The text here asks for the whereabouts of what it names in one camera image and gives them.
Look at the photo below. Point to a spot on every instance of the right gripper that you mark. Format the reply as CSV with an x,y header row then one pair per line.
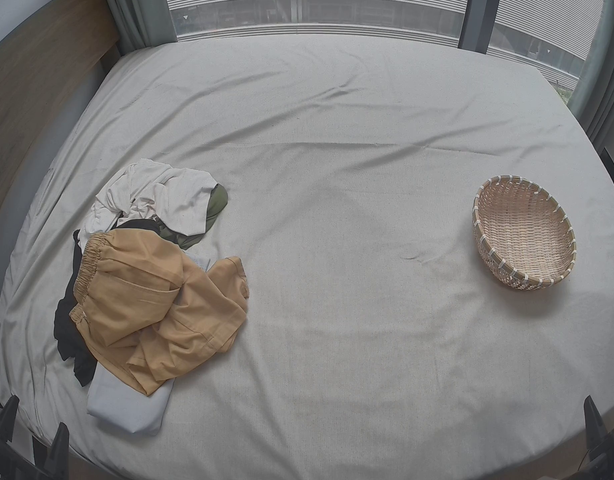
x,y
611,463

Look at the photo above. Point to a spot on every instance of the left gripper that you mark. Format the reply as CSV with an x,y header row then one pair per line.
x,y
2,460

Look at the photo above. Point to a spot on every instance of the tan shorts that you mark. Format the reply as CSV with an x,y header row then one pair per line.
x,y
152,308

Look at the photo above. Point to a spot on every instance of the pale blue garment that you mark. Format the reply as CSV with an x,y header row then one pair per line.
x,y
122,408

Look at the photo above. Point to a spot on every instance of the black garment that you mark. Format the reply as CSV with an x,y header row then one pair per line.
x,y
67,328

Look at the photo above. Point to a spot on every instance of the round woven basket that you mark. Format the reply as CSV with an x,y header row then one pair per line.
x,y
516,228

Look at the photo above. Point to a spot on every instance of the white garment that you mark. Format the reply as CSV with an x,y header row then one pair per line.
x,y
172,203

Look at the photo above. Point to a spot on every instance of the olive green garment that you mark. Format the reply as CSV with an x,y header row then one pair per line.
x,y
218,203

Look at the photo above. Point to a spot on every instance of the bed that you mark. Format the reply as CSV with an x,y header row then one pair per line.
x,y
337,218

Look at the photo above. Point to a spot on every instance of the grey-green curtain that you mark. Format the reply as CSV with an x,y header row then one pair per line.
x,y
132,8
606,68

